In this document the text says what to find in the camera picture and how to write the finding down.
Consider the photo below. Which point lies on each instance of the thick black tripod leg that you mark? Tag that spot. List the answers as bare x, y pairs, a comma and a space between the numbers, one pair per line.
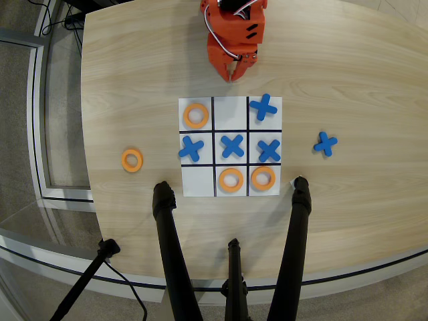
170, 247
294, 247

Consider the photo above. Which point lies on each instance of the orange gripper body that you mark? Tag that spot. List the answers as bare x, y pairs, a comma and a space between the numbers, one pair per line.
219, 53

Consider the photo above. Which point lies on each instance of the black equipment base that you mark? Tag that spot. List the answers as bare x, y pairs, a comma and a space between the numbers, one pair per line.
100, 1

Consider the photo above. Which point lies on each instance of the thin black stand leg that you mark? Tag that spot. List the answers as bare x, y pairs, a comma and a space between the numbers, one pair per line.
83, 281

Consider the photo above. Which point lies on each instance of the black tripod centre column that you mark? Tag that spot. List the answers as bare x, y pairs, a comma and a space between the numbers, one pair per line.
235, 284

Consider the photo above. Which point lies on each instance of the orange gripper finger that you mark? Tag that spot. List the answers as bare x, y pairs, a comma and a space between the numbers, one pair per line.
245, 63
224, 70

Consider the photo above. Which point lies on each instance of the small white paper tag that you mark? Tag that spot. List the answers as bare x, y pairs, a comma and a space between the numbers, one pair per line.
292, 182

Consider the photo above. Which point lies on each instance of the grey metal frame rail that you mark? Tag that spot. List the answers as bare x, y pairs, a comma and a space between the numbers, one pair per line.
33, 117

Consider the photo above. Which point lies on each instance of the blue foam cross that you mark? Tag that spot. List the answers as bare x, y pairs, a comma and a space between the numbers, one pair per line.
263, 107
325, 144
191, 148
232, 146
269, 150

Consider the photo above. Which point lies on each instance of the white tic-tac-toe board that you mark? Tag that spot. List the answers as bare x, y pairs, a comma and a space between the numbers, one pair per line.
230, 113

